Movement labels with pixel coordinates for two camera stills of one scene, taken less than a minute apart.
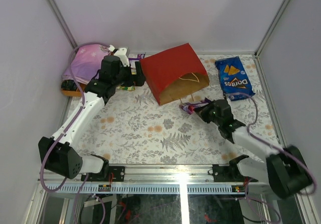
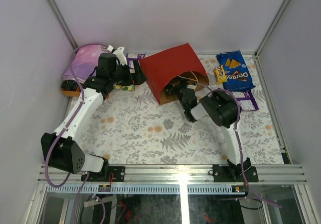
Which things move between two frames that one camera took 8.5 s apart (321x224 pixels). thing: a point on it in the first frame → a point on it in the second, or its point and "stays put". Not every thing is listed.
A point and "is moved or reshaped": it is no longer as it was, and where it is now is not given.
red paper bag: x=174 y=73 stays put
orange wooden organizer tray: x=73 y=93 stays put
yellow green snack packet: x=131 y=88 stays put
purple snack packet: x=189 y=107 is moved or reshaped
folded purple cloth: x=85 y=65 stays put
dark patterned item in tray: x=68 y=85 stays put
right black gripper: x=203 y=111 → x=170 y=90
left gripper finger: x=140 y=77 stays put
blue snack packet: x=234 y=81 is moved or reshaped
